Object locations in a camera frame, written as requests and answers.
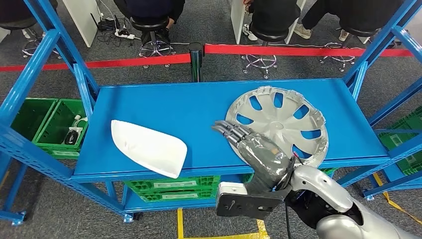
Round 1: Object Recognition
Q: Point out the person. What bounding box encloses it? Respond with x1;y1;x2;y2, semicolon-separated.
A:
242;0;301;42
293;0;408;43
113;0;186;45
0;0;58;40

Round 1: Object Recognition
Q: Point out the white black cabled device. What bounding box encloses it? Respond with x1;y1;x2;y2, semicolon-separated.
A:
63;115;89;146

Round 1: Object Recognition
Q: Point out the white power strip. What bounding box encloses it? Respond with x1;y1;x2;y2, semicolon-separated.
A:
114;30;136;40

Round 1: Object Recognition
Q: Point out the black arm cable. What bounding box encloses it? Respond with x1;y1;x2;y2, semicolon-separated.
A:
284;201;293;239

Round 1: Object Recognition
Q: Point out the silver wheel hubcap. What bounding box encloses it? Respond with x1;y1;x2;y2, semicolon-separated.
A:
225;86;329;168

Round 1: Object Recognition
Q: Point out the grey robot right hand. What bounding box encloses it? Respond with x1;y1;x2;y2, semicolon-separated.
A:
212;120;296;196

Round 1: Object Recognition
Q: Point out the yellow floor tape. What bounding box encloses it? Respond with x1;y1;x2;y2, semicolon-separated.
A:
372;172;422;226
176;208;270;239

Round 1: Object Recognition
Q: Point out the blue metal shelf rack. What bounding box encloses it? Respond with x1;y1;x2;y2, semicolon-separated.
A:
362;128;422;202
0;155;28;227
0;0;422;224

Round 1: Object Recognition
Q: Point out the black chrome stanchion post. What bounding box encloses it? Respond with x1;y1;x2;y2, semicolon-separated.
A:
188;42;205;83

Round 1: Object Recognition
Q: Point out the black round stool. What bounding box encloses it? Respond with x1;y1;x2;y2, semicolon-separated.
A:
318;26;380;73
241;24;290;80
0;16;62;60
130;15;176;69

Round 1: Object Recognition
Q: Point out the empty green plastic crate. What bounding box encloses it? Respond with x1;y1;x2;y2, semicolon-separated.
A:
9;98;59;143

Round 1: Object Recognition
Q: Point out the black router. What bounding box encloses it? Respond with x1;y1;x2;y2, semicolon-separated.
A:
91;13;121;33

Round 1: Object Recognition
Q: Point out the red barrier belt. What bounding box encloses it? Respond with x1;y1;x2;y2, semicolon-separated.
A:
204;43;415;58
0;53;192;73

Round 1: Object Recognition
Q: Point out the white plastic car part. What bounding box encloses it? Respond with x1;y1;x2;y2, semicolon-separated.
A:
110;119;188;180

